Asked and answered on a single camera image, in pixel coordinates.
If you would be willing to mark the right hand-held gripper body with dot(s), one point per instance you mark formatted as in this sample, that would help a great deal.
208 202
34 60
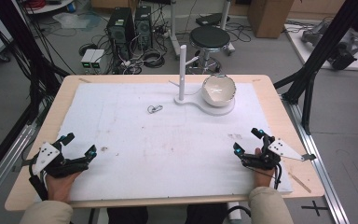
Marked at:
284 150

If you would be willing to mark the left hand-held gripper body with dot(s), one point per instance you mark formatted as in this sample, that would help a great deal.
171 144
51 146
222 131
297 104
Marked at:
48 154

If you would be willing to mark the person's left hand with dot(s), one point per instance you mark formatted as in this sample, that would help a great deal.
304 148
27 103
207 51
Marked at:
60 186

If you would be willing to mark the person's right hand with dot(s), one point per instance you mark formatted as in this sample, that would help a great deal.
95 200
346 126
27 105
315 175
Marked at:
262 179

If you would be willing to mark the beige tape strip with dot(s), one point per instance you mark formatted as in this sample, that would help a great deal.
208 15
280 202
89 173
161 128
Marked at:
300 183

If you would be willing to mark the person's right leg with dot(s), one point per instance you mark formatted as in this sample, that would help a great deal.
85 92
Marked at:
205 214

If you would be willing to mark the person's leg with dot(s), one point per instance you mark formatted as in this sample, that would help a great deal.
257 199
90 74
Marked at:
205 214
127 216

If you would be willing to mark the person's left leg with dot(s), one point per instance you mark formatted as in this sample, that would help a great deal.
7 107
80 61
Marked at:
127 216

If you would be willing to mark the white power supply box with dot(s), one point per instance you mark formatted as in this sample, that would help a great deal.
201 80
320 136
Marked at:
98 59
87 59

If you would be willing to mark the white floor platform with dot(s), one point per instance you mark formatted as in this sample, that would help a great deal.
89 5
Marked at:
306 53

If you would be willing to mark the white jewelry stand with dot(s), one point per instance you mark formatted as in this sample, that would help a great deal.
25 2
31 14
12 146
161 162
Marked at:
182 74

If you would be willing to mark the black round stool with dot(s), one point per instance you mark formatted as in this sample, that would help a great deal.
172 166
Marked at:
209 38

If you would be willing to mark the brown cardboard box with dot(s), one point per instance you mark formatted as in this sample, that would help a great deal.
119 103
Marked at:
268 17

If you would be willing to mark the grey robot equipment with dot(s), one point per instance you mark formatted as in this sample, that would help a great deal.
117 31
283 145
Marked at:
341 46

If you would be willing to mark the clear plastic sheet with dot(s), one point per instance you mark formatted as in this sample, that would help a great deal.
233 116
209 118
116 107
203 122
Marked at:
74 20

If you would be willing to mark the white table leg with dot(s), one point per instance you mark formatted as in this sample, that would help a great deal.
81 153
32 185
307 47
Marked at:
174 28
227 18

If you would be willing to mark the large black computer tower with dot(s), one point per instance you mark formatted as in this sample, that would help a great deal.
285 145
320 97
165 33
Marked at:
119 29

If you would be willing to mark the black flat case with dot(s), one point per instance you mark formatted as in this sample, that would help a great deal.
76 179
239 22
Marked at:
211 19

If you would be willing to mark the round white table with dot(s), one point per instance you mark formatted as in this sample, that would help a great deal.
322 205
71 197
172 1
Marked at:
51 6

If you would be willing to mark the slim black computer tower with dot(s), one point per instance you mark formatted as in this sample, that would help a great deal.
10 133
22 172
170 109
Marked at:
143 26

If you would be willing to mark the aluminium rail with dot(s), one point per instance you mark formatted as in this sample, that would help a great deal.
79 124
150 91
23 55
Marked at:
317 165
9 161

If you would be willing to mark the white cylinder post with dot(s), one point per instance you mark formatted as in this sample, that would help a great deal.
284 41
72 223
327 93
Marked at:
234 213

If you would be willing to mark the black metal frame strut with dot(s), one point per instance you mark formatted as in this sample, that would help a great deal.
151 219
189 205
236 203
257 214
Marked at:
15 46
326 43

